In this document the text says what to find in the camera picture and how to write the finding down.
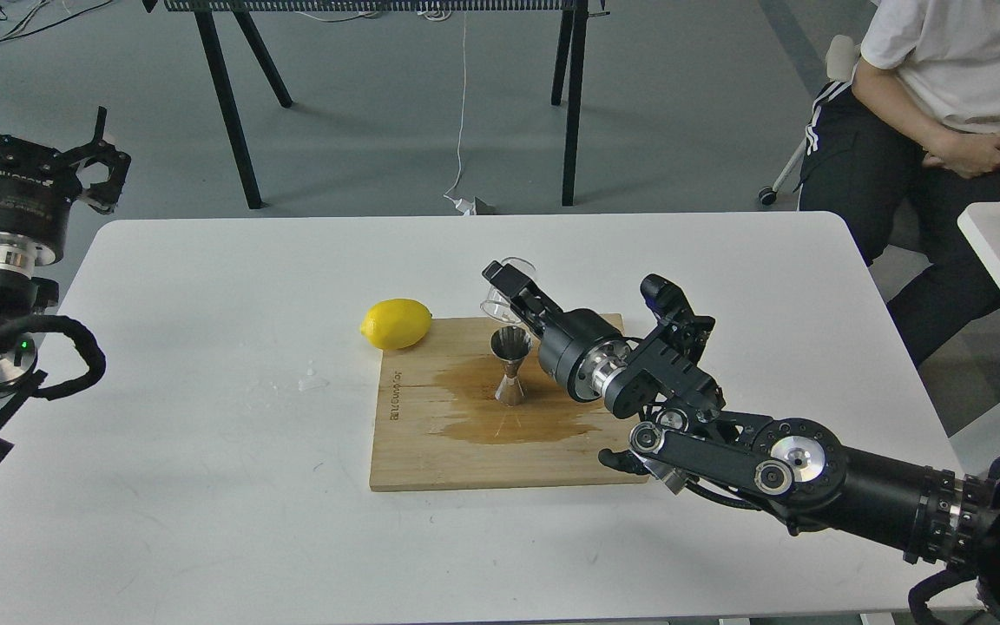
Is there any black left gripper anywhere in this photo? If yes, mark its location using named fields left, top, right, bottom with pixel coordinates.
left=0, top=106, right=131, bottom=266

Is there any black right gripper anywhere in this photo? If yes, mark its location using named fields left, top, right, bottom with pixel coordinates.
left=483, top=261, right=631, bottom=401

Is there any small clear glass cup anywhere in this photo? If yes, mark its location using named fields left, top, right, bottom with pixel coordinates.
left=480, top=256, right=536, bottom=326

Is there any steel double jigger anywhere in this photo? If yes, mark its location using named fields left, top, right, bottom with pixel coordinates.
left=490, top=326, right=533, bottom=406

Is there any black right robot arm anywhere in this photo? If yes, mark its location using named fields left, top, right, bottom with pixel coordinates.
left=483, top=261, right=1000, bottom=624

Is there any yellow lemon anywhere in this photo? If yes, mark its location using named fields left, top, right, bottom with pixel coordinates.
left=359, top=299, right=432, bottom=351

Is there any wooden cutting board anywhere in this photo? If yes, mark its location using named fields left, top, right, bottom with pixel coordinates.
left=369, top=317, right=643, bottom=493

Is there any white office chair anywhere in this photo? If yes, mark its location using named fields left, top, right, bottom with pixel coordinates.
left=759, top=33, right=864, bottom=207

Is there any seated person white shirt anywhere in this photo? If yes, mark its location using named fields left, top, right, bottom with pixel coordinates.
left=799, top=1, right=1000, bottom=365

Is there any white power cable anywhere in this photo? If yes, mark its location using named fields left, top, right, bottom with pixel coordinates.
left=443, top=10, right=496, bottom=216

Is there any black metal frame table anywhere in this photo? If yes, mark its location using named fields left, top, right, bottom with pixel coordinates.
left=142, top=0, right=612, bottom=211

